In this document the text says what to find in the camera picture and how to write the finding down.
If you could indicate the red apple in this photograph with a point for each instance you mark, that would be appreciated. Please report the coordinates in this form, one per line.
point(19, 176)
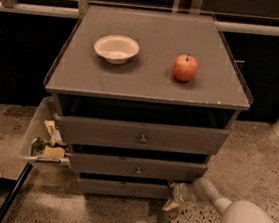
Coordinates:
point(184, 67)

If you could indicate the clear plastic bin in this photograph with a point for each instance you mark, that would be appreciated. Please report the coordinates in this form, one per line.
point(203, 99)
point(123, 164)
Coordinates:
point(36, 136)

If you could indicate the grey drawer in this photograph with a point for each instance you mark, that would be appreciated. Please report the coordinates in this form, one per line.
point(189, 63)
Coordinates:
point(135, 135)
point(133, 167)
point(128, 189)

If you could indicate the grey middle drawer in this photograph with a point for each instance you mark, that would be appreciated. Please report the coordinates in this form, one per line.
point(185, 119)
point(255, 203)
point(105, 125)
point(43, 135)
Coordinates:
point(133, 167)

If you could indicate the grey bottom drawer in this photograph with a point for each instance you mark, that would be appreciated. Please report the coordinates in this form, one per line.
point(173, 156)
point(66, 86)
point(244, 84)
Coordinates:
point(128, 189)

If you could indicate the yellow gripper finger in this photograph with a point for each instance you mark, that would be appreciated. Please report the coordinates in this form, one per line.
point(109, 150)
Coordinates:
point(170, 205)

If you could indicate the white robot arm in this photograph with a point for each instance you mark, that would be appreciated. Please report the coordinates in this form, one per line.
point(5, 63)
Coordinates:
point(202, 190)

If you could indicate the grey drawer cabinet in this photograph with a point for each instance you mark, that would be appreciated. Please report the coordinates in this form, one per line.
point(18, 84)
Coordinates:
point(143, 89)

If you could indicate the grey top drawer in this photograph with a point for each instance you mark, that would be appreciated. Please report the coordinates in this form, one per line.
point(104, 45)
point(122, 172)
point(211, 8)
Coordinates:
point(135, 135)

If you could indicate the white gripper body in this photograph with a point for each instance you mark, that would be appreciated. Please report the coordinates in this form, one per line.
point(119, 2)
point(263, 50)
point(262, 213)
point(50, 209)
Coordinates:
point(182, 193)

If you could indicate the metal railing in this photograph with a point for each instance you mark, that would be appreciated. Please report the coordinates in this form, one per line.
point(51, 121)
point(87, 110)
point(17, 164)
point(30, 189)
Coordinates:
point(37, 4)

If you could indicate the white bowl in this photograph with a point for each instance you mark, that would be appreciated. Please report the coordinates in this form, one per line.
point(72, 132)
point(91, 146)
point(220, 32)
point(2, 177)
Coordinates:
point(116, 49)

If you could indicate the yellow snack packet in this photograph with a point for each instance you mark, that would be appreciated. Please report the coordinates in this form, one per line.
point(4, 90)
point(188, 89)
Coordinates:
point(54, 152)

